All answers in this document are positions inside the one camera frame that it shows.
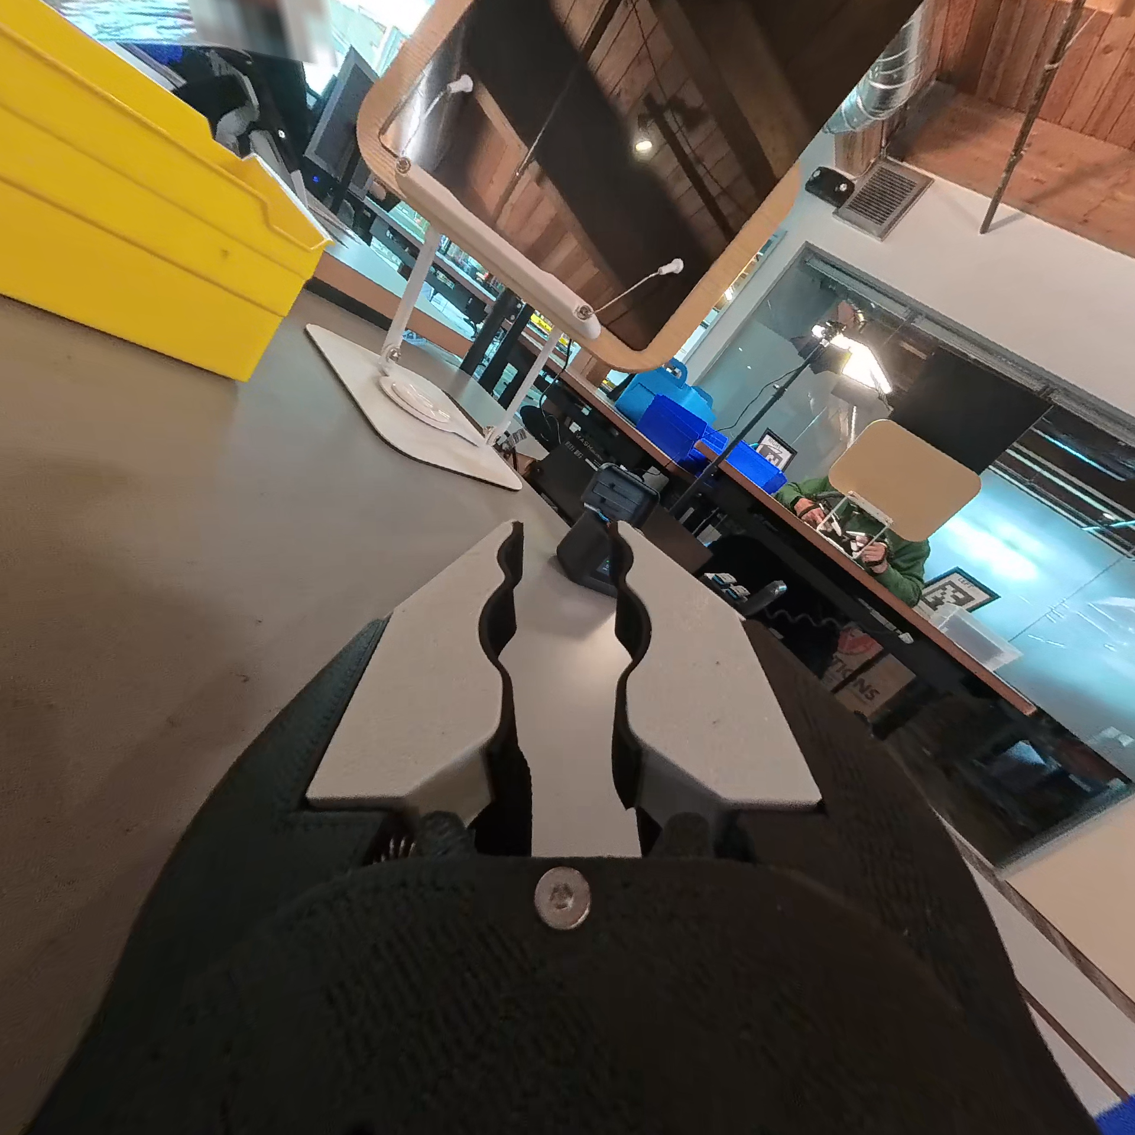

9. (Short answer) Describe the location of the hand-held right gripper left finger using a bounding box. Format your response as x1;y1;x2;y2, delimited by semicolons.
304;519;536;857

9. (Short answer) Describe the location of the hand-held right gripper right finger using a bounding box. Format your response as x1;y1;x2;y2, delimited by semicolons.
612;519;826;857

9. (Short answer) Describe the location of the yellow plastic bin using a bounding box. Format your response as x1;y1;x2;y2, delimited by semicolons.
0;17;334;384

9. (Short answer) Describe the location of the brown cardboard box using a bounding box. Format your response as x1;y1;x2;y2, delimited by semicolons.
829;620;919;715

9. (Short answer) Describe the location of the black battery charging case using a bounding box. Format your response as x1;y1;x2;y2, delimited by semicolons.
556;462;663;597

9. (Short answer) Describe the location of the blue plastic bin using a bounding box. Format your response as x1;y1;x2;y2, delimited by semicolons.
710;439;789;493
614;358;721;426
639;393;729;462

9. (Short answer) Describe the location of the grey desk with wood edge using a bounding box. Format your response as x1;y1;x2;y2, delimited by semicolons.
696;443;1040;720
550;367;711;480
310;248;569;373

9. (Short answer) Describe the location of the clear plastic container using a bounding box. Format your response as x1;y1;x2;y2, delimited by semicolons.
936;603;1023;668

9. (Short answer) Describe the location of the dark cardboard box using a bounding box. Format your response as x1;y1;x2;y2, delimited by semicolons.
536;425;622;500

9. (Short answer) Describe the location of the studio light on stand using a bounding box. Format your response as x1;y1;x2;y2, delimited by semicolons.
670;319;893;515

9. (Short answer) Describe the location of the glass room window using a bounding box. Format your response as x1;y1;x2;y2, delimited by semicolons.
687;243;1135;781

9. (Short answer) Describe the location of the wooden framed mirror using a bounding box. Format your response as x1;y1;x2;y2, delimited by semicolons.
304;0;929;493

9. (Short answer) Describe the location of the black computer monitor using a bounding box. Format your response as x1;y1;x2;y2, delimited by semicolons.
302;43;384;209

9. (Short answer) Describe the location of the metal ceiling brace rod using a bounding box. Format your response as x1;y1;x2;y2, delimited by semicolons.
980;0;1091;236

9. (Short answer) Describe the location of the black wall monitor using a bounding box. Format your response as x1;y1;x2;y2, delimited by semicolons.
887;340;1058;475

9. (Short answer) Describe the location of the white wall vent grille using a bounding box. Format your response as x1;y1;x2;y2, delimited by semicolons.
834;157;935;242

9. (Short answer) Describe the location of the large silver ventilation duct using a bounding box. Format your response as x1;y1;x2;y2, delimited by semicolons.
820;17;933;134

